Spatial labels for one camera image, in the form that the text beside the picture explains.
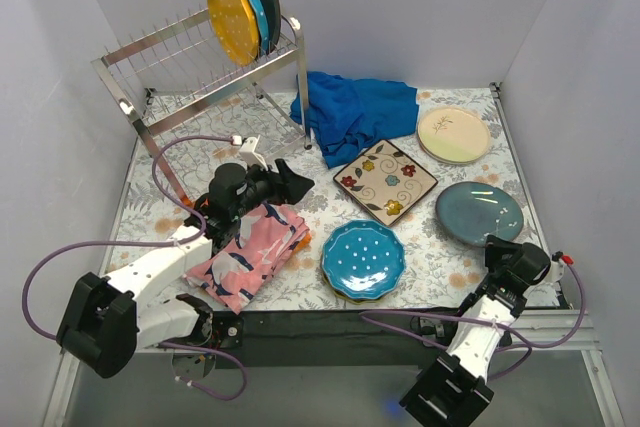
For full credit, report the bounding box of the dark teal round plate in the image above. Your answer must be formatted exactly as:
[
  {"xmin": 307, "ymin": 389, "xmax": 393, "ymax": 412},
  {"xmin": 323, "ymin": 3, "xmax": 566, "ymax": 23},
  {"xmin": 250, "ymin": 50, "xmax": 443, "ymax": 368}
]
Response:
[{"xmin": 435, "ymin": 181, "xmax": 524, "ymax": 247}]

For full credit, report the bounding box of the square floral plate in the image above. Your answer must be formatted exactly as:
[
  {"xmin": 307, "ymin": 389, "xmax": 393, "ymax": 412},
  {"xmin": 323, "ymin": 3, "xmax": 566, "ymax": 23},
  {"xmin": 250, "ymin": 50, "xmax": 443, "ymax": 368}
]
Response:
[{"xmin": 333, "ymin": 140, "xmax": 438, "ymax": 227}]

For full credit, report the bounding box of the blue polka dot plate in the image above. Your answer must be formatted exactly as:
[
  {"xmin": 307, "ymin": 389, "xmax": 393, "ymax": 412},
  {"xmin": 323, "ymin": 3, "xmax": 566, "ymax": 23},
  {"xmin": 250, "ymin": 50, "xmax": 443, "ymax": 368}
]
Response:
[{"xmin": 321, "ymin": 220, "xmax": 406, "ymax": 303}]

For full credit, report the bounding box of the cream round plate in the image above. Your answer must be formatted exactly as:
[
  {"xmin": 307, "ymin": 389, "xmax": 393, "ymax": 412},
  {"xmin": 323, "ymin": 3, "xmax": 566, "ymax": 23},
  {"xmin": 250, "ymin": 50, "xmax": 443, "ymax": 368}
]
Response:
[{"xmin": 416, "ymin": 106, "xmax": 491, "ymax": 165}]

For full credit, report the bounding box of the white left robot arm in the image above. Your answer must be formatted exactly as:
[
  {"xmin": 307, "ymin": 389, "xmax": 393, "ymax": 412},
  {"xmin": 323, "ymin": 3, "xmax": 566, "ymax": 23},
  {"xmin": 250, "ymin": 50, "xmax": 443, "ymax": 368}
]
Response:
[{"xmin": 55, "ymin": 159, "xmax": 315, "ymax": 378}]

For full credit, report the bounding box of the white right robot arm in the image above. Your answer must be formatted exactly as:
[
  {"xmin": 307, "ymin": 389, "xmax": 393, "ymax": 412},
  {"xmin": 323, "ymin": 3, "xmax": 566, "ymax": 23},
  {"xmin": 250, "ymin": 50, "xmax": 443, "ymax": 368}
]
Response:
[{"xmin": 400, "ymin": 235, "xmax": 551, "ymax": 426}]

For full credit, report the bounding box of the steel dish rack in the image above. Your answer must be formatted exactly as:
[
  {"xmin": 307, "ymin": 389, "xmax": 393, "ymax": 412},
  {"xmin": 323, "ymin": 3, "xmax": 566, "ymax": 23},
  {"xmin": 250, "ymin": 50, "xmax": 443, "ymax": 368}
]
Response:
[{"xmin": 90, "ymin": 9, "xmax": 314, "ymax": 208}]

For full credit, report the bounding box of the orange cloth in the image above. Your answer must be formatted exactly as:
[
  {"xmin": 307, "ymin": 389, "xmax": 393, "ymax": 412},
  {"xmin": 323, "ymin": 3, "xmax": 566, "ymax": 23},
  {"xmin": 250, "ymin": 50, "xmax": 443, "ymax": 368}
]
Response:
[{"xmin": 194, "ymin": 194, "xmax": 311, "ymax": 258}]

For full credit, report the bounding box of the pink patterned cloth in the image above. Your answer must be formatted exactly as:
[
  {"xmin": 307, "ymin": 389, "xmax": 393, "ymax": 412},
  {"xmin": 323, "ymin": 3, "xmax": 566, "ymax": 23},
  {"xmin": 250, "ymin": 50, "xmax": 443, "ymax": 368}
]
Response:
[{"xmin": 186, "ymin": 203, "xmax": 309, "ymax": 314}]

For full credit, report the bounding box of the blue cloth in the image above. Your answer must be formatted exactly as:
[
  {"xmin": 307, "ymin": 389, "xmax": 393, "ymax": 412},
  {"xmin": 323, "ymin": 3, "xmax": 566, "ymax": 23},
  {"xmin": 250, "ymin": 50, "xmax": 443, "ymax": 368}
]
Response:
[{"xmin": 290, "ymin": 71, "xmax": 419, "ymax": 168}]

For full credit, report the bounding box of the floral tablecloth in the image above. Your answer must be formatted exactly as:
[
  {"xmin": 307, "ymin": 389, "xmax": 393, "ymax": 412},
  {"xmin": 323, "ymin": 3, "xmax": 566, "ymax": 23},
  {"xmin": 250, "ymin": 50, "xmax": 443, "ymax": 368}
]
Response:
[{"xmin": 103, "ymin": 88, "xmax": 543, "ymax": 311}]

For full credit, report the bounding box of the yellow plate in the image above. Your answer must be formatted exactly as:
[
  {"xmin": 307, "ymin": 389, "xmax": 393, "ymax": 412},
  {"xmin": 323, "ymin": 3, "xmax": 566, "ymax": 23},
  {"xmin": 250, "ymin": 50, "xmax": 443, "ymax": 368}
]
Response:
[{"xmin": 207, "ymin": 0, "xmax": 261, "ymax": 66}]

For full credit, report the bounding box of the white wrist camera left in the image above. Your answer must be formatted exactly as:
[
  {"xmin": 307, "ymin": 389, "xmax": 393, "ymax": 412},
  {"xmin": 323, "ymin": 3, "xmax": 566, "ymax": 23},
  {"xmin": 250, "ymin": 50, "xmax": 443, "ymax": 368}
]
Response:
[{"xmin": 230, "ymin": 135, "xmax": 268, "ymax": 170}]

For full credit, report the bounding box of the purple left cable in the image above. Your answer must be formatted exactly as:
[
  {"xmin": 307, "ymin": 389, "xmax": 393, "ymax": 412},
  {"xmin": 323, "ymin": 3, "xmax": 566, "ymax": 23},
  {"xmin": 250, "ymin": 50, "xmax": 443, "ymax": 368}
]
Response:
[{"xmin": 20, "ymin": 134, "xmax": 249, "ymax": 402}]

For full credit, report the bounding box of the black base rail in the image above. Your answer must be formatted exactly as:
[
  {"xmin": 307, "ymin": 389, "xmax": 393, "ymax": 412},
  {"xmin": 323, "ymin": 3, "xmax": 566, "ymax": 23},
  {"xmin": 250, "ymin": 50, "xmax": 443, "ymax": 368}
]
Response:
[{"xmin": 204, "ymin": 310, "xmax": 439, "ymax": 367}]

